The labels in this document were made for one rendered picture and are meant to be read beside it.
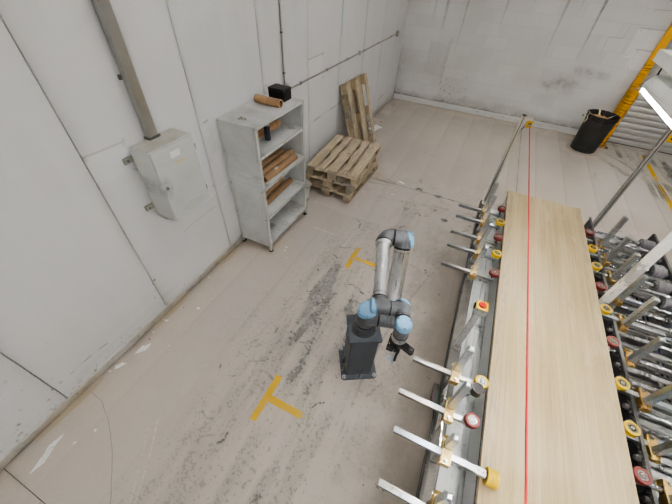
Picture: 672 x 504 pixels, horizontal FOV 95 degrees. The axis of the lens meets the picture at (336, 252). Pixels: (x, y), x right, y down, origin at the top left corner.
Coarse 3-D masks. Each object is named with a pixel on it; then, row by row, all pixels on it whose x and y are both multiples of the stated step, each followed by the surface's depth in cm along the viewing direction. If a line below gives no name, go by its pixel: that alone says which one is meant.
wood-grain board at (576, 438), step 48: (576, 240) 288; (576, 288) 245; (576, 336) 213; (528, 384) 187; (576, 384) 189; (528, 432) 168; (576, 432) 169; (624, 432) 171; (480, 480) 152; (528, 480) 153; (576, 480) 154; (624, 480) 155
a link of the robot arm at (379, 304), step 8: (384, 232) 212; (392, 232) 211; (376, 240) 211; (384, 240) 207; (392, 240) 211; (384, 248) 204; (376, 256) 204; (384, 256) 199; (376, 264) 198; (384, 264) 195; (376, 272) 193; (384, 272) 191; (376, 280) 189; (384, 280) 188; (376, 288) 185; (384, 288) 184; (376, 296) 180; (384, 296) 180; (376, 304) 176; (384, 304) 176; (376, 312) 177; (384, 312) 176
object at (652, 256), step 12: (660, 60) 146; (660, 252) 201; (636, 264) 216; (648, 264) 209; (624, 276) 224; (636, 276) 217; (612, 288) 233; (624, 288) 226; (600, 300) 242; (612, 300) 236
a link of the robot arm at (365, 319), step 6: (360, 306) 227; (366, 306) 227; (360, 312) 224; (366, 312) 223; (360, 318) 226; (366, 318) 223; (372, 318) 224; (378, 318) 224; (360, 324) 231; (366, 324) 228; (372, 324) 227; (378, 324) 226
